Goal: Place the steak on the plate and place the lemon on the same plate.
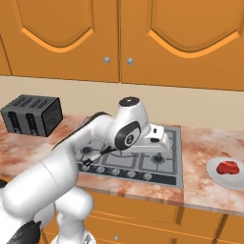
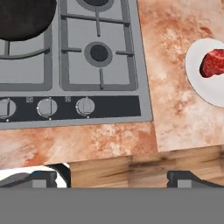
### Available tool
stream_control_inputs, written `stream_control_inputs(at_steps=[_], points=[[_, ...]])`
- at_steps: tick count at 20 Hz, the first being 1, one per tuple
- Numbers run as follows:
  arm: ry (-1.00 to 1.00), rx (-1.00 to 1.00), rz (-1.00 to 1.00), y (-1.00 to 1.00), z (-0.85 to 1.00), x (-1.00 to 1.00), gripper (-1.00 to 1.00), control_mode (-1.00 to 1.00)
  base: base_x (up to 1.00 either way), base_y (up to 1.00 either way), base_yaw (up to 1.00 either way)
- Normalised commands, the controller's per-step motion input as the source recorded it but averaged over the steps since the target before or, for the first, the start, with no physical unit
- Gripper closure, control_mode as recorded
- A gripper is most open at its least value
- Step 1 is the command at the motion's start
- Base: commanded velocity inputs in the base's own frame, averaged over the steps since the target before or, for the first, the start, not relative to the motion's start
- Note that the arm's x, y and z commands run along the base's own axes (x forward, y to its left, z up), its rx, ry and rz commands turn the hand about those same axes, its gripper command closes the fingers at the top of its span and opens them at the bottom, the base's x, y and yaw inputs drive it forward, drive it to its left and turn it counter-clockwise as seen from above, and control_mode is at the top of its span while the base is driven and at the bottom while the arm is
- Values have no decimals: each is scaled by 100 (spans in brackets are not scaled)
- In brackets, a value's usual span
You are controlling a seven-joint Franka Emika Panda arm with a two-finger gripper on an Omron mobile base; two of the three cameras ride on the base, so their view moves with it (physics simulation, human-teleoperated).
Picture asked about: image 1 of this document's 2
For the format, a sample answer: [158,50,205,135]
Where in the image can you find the black four-slot toaster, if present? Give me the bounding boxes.
[0,93,64,138]

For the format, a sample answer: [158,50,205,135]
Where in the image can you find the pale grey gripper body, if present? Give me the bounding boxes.
[128,132,173,154]

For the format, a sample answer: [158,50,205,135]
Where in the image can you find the pan with black handle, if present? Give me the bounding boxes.
[82,146,116,165]

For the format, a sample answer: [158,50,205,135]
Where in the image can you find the orange drawer front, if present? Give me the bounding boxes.
[42,213,174,244]
[85,190,179,225]
[174,205,227,244]

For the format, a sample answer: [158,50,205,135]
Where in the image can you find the red raw steak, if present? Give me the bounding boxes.
[215,160,241,176]

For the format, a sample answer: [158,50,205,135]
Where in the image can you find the white plate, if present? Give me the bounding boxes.
[205,155,244,192]

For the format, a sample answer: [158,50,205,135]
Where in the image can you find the grey gas hob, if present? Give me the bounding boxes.
[74,122,185,190]

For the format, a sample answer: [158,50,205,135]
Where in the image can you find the orange arched cupboard door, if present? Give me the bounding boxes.
[119,0,244,92]
[0,0,121,84]

